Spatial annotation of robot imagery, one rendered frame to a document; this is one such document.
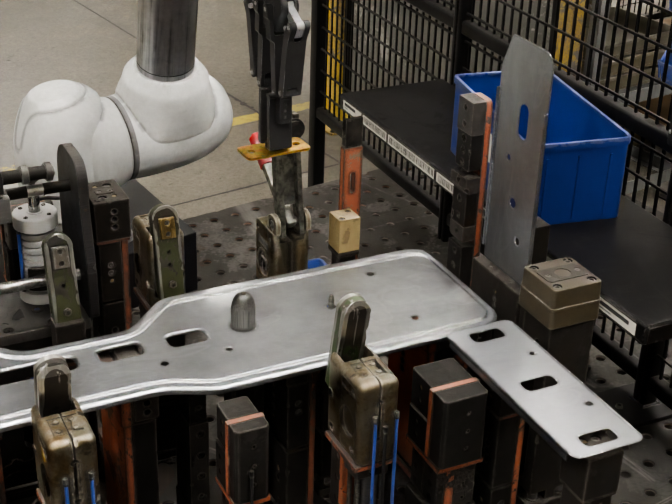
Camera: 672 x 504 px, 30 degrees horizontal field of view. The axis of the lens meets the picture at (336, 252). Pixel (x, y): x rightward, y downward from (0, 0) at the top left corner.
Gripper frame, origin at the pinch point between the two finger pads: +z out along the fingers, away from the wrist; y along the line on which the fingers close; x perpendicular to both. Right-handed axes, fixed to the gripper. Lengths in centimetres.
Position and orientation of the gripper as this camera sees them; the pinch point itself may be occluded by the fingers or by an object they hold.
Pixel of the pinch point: (275, 117)
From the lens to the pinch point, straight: 150.9
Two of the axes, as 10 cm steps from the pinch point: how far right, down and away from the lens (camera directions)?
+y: 4.7, 4.3, -7.7
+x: 8.8, -2.0, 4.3
